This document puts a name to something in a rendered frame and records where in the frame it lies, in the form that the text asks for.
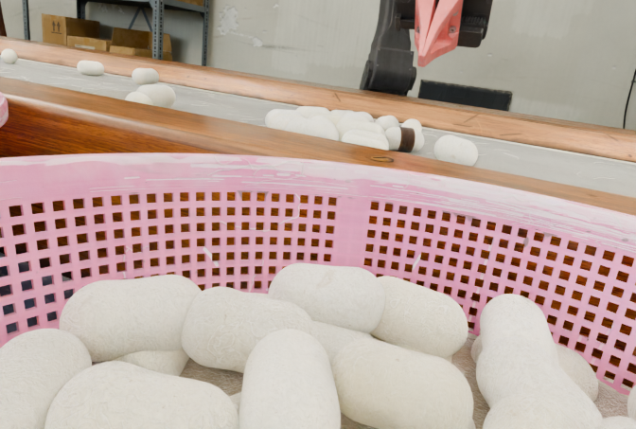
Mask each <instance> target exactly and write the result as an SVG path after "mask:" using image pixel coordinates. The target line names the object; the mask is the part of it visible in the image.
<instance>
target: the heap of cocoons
mask: <svg viewBox="0 0 636 429"><path fill-rule="evenodd" d="M480 329H481V330H480V332H479V333H481V334H480V335H479V336H477V335H475V334H472V333H469V332H468V331H473V329H472V328H468V321H467V318H466V316H465V314H464V312H463V310H462V308H461V307H460V306H459V304H458V303H457V302H456V301H455V300H453V299H452V298H451V297H449V296H447V295H444V294H441V293H439V292H437V291H434V290H431V289H429V288H426V287H423V286H420V285H417V284H414V283H412V282H409V281H405V280H403V279H400V278H397V277H389V276H386V277H375V276H374V275H373V274H372V273H370V272H369V271H367V270H365V269H363V268H360V267H349V266H329V265H319V264H310V263H294V264H291V265H289V266H287V267H285V268H283V269H282V270H281V271H280V272H279V273H278V274H277V275H276V276H275V277H274V279H273V281H272V283H271V285H270V288H269V292H268V294H257V293H244V292H242V291H239V290H236V289H232V288H229V287H213V288H209V289H206V290H204V291H201V289H200V288H199V287H198V286H197V285H196V284H195V283H194V282H193V281H192V280H190V279H188V278H186V277H182V276H178V275H163V276H155V277H143V278H135V279H117V280H100V281H96V282H93V283H90V284H88V285H86V286H84V287H82V288H81V289H79V290H78V291H77V292H75V293H74V294H73V295H72V296H71V297H70V298H69V300H68V301H67V303H66V304H65V306H64V308H63V310H62V314H61V317H60V329H59V330H58V329H39V330H35V331H28V332H25V333H23V334H20V335H18V336H16V337H14V338H12V339H11V340H9V341H8V342H7V343H6V344H5V345H4V346H3V347H1V348H0V429H636V385H634V387H633V388H630V387H628V386H626V385H624V384H621V387H623V388H624V389H626V390H628V391H630V393H629V396H628V395H624V394H620V393H619V392H618V391H616V390H615V389H613V388H612V387H610V386H608V385H607V384H605V383H603V382H601V381H600V380H598V379H596V376H595V375H596V372H593V370H592V368H591V366H590V365H589V364H588V362H587V361H586V360H585V359H584V358H583V357H582V356H581V355H579V354H578V353H577V352H575V351H573V350H571V349H568V348H566V347H563V346H561V345H558V344H555V342H554V340H553V337H552V334H551V333H550V330H549V327H548V324H547V321H546V318H545V316H544V314H543V312H542V310H541V309H540V308H539V306H538V305H536V304H535V303H534V302H533V301H531V300H530V299H528V298H526V297H524V296H522V295H514V294H504V295H498V296H496V297H494V298H493V299H491V300H490V301H489V302H488V303H487V304H486V305H485V307H484V308H483V311H482V313H481V317H480ZM631 389H632V390H631Z"/></svg>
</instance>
